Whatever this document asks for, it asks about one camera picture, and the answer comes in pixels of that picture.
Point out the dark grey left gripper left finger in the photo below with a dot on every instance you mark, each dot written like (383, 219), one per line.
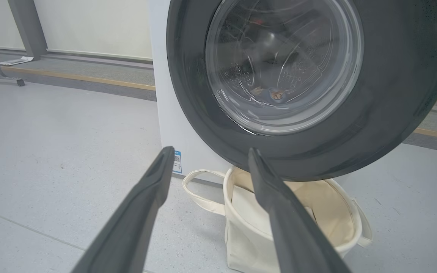
(127, 223)

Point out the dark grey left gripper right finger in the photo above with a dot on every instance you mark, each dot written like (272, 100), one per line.
(294, 235)

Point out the blue bear print garment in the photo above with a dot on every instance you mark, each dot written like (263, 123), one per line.
(277, 95)

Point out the dark round glass washer door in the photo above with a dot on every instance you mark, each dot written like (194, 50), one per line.
(393, 94)

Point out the cream canvas laundry basket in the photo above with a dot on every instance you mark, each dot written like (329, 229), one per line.
(249, 246)

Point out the white washing machine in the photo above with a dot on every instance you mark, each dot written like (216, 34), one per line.
(173, 125)

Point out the white cloth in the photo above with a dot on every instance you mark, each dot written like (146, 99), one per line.
(249, 208)

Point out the blue energy label sticker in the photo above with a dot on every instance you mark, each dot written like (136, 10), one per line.
(177, 162)

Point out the yellow floor edge strip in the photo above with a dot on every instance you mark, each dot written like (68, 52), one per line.
(89, 77)

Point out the white paper sheet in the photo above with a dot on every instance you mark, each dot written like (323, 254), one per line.
(16, 60)

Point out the grey pillar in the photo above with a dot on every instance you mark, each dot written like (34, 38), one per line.
(29, 26)

